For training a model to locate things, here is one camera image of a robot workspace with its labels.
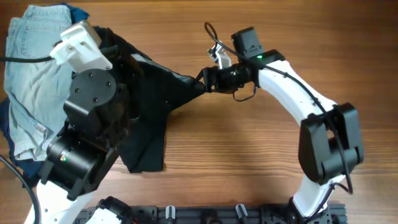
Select black shorts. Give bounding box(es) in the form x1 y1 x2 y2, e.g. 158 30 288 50
95 26 205 173

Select light blue denim shorts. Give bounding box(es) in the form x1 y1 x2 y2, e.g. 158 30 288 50
3 4 77 162

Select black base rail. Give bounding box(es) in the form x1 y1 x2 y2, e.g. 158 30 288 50
74 203 348 224

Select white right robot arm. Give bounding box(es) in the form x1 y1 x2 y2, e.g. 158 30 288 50
198 22 364 223

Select navy blue garment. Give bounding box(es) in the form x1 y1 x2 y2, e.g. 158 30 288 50
0 2 91 189

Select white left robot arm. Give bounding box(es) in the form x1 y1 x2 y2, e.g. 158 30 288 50
25 68 129 223

